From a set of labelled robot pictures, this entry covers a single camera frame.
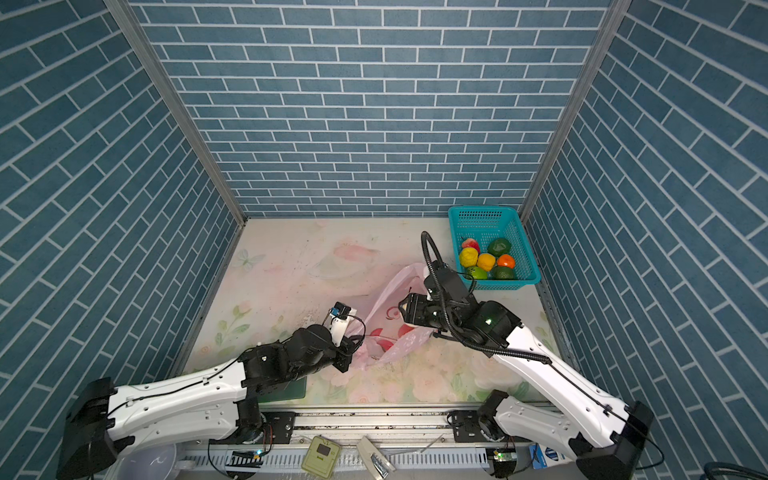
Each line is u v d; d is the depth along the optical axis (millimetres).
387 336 900
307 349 543
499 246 1052
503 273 999
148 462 681
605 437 381
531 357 437
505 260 1039
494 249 1069
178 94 863
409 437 737
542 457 692
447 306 508
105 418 413
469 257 1018
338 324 653
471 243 1083
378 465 676
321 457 685
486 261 1019
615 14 707
